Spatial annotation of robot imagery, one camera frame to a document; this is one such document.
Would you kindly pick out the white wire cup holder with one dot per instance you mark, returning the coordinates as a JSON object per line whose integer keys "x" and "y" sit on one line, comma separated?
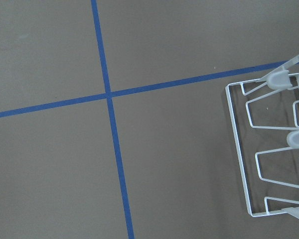
{"x": 264, "y": 118}

